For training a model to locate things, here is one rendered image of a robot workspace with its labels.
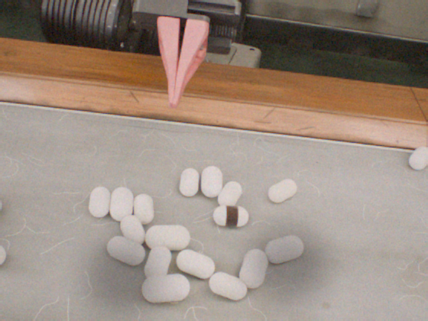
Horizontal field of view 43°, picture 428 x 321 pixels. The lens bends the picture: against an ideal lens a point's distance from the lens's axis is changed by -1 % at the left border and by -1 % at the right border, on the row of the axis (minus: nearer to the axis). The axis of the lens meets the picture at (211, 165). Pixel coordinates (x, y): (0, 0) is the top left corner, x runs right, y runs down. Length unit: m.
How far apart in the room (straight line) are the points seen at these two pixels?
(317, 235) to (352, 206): 0.06
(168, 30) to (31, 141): 0.20
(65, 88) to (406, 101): 0.42
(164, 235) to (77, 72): 0.28
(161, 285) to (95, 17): 0.51
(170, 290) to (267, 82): 0.34
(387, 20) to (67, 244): 2.32
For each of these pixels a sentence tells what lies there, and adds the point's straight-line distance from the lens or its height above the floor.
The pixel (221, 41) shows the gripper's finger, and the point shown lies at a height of 0.86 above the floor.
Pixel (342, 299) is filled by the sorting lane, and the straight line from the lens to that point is 0.47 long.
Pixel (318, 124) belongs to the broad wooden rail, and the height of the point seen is 0.75.
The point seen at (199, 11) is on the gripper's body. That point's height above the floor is 0.89.
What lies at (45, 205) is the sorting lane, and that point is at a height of 0.74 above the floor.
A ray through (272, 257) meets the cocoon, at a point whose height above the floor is 0.75.
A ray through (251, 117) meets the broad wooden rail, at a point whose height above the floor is 0.75.
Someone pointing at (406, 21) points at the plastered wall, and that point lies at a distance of 2.69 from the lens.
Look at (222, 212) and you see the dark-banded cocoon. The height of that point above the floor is 0.76.
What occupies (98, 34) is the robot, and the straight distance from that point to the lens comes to 0.84.
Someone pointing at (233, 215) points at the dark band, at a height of 0.76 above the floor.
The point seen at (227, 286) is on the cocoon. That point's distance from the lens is 0.44.
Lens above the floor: 1.09
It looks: 38 degrees down
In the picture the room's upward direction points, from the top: 8 degrees clockwise
